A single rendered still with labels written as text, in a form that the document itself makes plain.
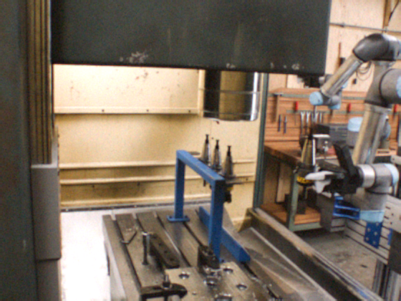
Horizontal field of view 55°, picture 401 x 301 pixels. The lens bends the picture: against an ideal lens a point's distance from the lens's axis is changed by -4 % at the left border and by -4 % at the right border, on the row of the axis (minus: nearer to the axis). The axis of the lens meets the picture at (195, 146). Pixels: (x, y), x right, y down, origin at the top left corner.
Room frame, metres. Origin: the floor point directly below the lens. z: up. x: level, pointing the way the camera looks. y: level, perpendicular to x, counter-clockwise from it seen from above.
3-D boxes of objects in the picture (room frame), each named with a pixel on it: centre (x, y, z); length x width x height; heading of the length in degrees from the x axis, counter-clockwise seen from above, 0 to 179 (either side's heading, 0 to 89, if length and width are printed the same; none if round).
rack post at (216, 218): (1.29, -0.08, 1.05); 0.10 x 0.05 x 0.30; 109
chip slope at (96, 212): (1.64, 0.13, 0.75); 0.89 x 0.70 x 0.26; 109
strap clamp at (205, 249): (1.16, -0.06, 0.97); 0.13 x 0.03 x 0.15; 19
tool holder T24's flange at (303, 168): (1.11, -0.33, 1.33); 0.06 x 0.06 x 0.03
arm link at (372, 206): (1.22, -0.59, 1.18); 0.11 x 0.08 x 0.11; 11
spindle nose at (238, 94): (1.02, -0.08, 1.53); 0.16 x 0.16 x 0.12
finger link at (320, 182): (1.09, -0.36, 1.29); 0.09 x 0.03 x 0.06; 123
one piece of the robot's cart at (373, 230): (1.62, -0.82, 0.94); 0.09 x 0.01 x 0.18; 21
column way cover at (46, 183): (0.87, 0.34, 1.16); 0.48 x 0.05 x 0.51; 19
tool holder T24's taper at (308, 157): (1.11, -0.33, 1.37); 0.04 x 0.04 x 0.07
